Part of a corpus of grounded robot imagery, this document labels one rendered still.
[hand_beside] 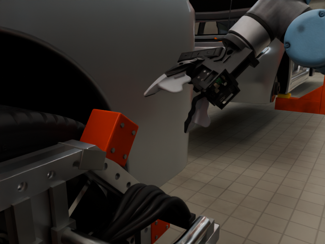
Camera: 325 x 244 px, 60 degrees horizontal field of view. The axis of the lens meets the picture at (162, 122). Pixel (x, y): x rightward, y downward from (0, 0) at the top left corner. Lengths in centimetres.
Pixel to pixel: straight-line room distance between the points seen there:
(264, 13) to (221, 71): 14
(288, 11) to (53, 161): 47
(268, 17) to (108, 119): 35
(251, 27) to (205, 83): 13
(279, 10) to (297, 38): 16
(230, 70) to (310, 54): 15
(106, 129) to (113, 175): 9
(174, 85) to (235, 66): 11
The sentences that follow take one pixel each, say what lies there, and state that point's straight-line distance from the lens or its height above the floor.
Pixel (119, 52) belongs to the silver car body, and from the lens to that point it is 85.
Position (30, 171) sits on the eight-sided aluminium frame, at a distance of 42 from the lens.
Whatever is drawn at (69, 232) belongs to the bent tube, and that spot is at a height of 101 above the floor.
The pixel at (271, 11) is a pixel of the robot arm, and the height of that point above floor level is 134.
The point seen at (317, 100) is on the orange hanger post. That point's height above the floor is 68.
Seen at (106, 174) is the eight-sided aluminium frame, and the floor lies 106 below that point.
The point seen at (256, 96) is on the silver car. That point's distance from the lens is 297.
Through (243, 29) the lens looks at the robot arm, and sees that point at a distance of 57.
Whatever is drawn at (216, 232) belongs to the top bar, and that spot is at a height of 97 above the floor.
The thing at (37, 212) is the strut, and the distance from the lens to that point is 46.
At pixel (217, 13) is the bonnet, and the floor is 174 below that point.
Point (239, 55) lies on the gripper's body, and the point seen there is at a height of 127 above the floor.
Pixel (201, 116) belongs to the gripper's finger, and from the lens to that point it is 60.
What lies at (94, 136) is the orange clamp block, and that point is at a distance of 54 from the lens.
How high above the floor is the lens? 127
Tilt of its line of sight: 14 degrees down
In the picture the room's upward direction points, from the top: straight up
